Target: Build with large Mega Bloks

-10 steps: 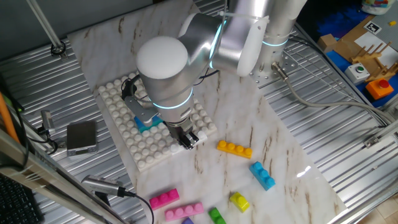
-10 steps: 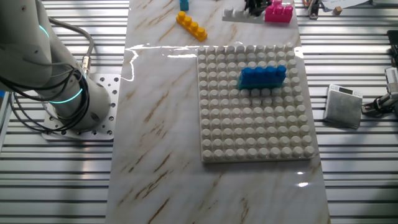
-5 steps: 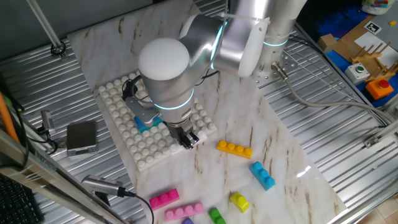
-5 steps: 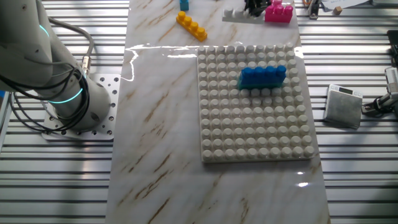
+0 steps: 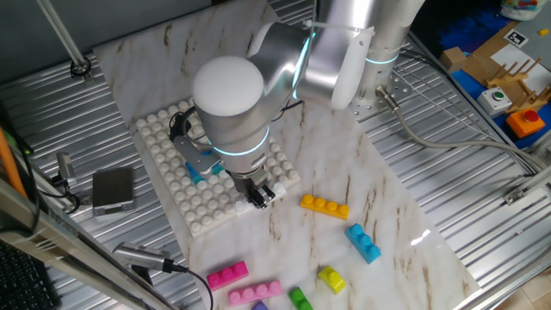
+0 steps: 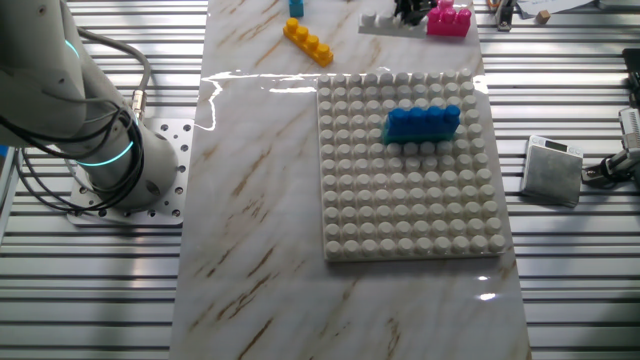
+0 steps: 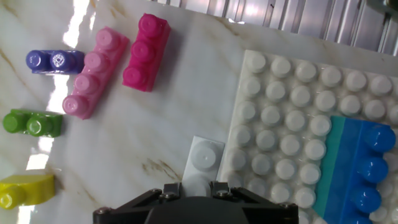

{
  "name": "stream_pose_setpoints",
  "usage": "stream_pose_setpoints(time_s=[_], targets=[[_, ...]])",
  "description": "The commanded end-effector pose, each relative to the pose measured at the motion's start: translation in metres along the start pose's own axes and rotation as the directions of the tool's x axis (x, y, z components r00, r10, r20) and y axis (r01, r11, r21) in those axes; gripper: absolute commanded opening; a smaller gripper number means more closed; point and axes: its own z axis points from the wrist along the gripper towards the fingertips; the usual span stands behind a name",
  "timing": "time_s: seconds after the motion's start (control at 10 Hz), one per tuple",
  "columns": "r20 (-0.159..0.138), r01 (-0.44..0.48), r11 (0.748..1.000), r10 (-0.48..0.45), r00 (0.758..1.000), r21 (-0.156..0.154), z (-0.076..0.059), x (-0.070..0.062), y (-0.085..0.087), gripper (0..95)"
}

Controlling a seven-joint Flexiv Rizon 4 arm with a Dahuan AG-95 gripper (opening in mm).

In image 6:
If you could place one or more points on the blue four-stud block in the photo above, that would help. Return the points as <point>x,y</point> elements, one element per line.
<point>420,122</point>

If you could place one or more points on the silver digital scale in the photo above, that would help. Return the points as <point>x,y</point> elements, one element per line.
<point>550,175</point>

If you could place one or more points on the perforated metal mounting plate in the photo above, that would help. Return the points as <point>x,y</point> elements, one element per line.
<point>172,135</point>

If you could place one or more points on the white studded baseplate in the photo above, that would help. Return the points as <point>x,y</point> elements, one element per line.
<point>400,200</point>

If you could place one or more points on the black camera clamp mount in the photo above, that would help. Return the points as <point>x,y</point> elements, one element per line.
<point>617,165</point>

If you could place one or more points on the white paper sheet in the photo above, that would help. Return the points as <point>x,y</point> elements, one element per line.
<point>560,5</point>

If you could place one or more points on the white four-stud block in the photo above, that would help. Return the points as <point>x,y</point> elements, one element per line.
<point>380,27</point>

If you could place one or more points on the magenta three-stud block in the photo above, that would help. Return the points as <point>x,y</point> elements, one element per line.
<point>450,25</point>

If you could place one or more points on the small wooden cube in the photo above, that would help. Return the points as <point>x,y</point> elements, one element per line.
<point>542,17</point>

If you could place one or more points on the orange-yellow four-stud block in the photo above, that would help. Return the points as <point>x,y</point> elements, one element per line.
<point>307,42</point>

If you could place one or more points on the light blue three-stud block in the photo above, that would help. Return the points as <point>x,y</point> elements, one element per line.
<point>296,9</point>

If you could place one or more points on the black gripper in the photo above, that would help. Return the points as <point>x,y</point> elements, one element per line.
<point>415,3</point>

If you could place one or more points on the black box device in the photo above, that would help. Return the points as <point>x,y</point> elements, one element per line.
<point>634,75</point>

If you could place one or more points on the small silver camera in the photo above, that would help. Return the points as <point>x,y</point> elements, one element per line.
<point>631,127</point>

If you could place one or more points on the white marble board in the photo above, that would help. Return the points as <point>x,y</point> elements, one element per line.
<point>250,250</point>

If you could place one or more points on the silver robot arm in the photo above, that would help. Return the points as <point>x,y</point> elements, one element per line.
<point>50,75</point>

